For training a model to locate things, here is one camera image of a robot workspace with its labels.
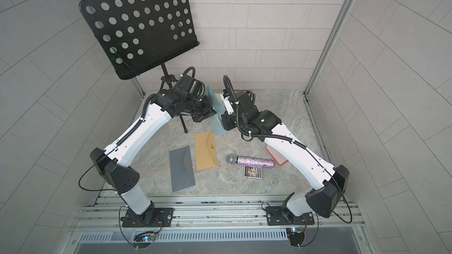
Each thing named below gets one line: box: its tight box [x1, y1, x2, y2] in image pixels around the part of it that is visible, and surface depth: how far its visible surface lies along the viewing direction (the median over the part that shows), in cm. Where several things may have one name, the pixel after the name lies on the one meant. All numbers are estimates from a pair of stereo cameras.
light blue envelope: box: [205, 84, 227, 137], surface depth 73 cm
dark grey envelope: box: [168, 145, 196, 193], surface depth 84 cm
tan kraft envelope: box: [194, 130, 218, 171], surface depth 91 cm
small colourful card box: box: [243, 165, 263, 180], surface depth 84 cm
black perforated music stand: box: [78, 0, 200, 134], surface depth 65 cm
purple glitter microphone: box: [226, 154, 275, 168], surface depth 86 cm
